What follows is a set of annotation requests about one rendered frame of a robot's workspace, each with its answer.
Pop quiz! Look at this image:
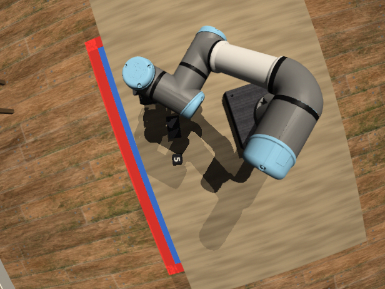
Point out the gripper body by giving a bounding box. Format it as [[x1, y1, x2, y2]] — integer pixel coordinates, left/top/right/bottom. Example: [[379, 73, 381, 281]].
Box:
[[132, 90, 157, 105]]

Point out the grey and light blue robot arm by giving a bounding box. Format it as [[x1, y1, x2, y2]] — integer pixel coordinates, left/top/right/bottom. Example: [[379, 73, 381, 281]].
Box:
[[122, 26, 323, 180]]

